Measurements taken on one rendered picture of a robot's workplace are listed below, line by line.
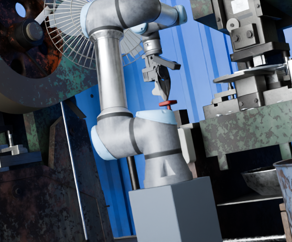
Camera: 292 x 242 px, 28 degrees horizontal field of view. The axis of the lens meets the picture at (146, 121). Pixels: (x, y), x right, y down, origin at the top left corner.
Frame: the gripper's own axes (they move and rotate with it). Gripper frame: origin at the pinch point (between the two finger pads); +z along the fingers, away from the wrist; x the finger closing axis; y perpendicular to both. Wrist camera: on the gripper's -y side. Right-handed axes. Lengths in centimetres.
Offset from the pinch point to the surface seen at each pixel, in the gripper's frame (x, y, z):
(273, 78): -18.0, -39.2, 1.1
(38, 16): -36, 100, -68
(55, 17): -13, 65, -55
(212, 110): -8.0, -14.9, 8.3
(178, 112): 3.0, -6.4, 6.8
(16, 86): -9, 99, -27
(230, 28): -13.4, -27.4, -22.4
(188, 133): 9.1, -12.9, 16.0
